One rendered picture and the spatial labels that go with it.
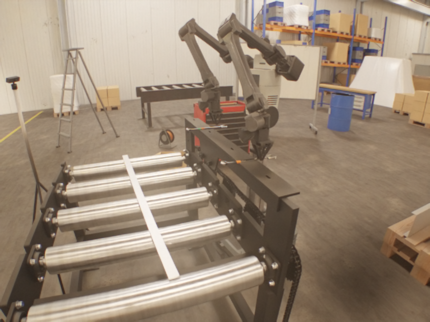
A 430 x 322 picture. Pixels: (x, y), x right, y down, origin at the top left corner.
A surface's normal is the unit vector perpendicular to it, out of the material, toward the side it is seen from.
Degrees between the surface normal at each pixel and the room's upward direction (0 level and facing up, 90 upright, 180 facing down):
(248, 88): 81
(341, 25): 90
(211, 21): 90
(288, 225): 90
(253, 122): 90
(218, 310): 0
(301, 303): 0
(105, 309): 36
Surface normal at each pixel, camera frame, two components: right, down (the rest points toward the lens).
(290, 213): -0.94, 0.14
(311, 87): -0.07, 0.38
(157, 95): 0.40, 0.35
